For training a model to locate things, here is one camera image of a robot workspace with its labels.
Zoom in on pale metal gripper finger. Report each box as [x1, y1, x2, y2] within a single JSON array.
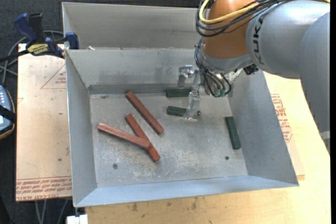
[[184, 92, 195, 121], [193, 91, 202, 122]]

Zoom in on dark green flat block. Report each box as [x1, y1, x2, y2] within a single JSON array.
[[225, 116, 242, 151], [166, 105, 188, 117], [165, 88, 192, 99]]

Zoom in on red-brown flat block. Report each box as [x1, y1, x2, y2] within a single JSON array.
[[125, 90, 165, 136], [124, 113, 161, 163], [97, 122, 151, 150]]

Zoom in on grey metal bin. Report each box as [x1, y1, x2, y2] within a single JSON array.
[[61, 2, 300, 208]]

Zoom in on brown cardboard board, red print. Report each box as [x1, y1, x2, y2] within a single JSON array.
[[15, 43, 306, 202]]

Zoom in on black cylinder on white bracket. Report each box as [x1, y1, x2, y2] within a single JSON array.
[[228, 62, 260, 81]]

